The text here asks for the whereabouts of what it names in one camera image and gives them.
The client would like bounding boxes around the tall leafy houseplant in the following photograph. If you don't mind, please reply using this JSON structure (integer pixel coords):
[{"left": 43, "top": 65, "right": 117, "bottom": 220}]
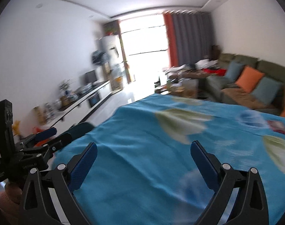
[{"left": 110, "top": 47, "right": 132, "bottom": 90}]

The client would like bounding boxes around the black coffee table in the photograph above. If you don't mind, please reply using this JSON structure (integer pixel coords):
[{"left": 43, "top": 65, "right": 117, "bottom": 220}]
[{"left": 154, "top": 75, "right": 199, "bottom": 99}]

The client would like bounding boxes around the red cloth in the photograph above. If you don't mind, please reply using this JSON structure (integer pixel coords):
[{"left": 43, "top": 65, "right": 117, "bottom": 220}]
[{"left": 202, "top": 68, "right": 227, "bottom": 77}]

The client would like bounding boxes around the small potted plant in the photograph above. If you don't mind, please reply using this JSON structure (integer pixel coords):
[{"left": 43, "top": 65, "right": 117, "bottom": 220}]
[{"left": 104, "top": 25, "right": 117, "bottom": 36}]

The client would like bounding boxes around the white clothes pile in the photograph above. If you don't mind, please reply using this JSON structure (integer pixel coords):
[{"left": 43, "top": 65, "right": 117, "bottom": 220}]
[{"left": 195, "top": 58, "right": 219, "bottom": 70}]

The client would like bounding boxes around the covered standing fan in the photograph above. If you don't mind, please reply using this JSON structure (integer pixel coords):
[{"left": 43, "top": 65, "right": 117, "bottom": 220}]
[{"left": 92, "top": 50, "right": 109, "bottom": 65}]

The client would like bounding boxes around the blue cushion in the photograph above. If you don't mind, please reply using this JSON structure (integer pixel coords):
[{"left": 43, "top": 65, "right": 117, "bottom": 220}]
[
  {"left": 251, "top": 77, "right": 283, "bottom": 105},
  {"left": 224, "top": 61, "right": 245, "bottom": 83}
]

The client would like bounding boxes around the blue floral tablecloth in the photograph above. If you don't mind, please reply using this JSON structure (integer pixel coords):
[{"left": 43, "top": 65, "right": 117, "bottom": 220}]
[{"left": 49, "top": 93, "right": 285, "bottom": 225}]

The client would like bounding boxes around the white black TV cabinet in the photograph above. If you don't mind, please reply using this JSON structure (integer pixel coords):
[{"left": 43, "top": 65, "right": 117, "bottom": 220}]
[{"left": 35, "top": 80, "right": 113, "bottom": 127}]

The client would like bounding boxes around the white standing air conditioner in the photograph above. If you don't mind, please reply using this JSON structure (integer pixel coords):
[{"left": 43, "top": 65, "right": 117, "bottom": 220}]
[{"left": 99, "top": 35, "right": 123, "bottom": 90}]

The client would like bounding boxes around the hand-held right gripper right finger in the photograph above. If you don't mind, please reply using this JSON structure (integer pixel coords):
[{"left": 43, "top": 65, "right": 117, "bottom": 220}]
[{"left": 190, "top": 141, "right": 269, "bottom": 225}]

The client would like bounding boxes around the orange curtain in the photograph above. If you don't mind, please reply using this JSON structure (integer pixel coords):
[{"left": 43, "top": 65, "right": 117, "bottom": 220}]
[{"left": 163, "top": 13, "right": 179, "bottom": 67}]

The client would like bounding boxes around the grey curtain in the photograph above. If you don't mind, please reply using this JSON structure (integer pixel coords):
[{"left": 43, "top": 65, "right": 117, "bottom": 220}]
[{"left": 172, "top": 10, "right": 216, "bottom": 64}]

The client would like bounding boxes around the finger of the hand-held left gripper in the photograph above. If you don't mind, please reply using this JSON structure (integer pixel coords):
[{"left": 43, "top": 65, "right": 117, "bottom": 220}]
[
  {"left": 20, "top": 127, "right": 58, "bottom": 149},
  {"left": 22, "top": 132, "right": 73, "bottom": 161}
]

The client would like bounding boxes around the large window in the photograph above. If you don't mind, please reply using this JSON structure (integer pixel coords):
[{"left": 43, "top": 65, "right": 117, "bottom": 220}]
[{"left": 119, "top": 14, "right": 171, "bottom": 85}]

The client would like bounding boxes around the black monitor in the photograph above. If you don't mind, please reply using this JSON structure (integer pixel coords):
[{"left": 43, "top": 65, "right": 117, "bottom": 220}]
[{"left": 85, "top": 70, "right": 98, "bottom": 85}]

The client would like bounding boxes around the person's left hand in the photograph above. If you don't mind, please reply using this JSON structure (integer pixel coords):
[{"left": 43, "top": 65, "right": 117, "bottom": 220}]
[{"left": 5, "top": 181, "right": 25, "bottom": 203}]

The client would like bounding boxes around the small plant in vase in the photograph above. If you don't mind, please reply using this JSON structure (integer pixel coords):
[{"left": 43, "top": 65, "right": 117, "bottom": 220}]
[{"left": 59, "top": 80, "right": 71, "bottom": 94}]

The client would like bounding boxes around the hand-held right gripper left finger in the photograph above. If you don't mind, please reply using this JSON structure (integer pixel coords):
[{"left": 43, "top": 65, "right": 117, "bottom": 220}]
[{"left": 18, "top": 142, "right": 98, "bottom": 225}]

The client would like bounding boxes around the green sofa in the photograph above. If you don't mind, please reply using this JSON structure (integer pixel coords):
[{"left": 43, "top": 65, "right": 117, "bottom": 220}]
[{"left": 198, "top": 53, "right": 285, "bottom": 118}]

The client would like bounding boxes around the red snack packet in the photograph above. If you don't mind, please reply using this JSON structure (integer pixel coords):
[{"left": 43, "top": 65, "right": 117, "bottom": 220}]
[{"left": 265, "top": 120, "right": 285, "bottom": 135}]

